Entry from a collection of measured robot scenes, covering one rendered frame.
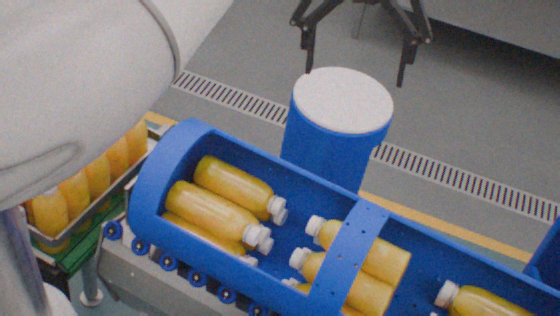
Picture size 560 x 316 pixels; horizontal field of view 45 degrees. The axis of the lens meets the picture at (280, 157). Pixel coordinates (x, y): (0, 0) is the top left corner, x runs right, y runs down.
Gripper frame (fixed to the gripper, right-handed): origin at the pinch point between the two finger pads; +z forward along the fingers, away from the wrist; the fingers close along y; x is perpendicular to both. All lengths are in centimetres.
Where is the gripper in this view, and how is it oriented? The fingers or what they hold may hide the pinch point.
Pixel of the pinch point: (354, 69)
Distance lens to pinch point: 100.9
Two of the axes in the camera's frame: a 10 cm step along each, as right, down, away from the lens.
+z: -0.5, 7.8, 6.2
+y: -9.8, -1.6, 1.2
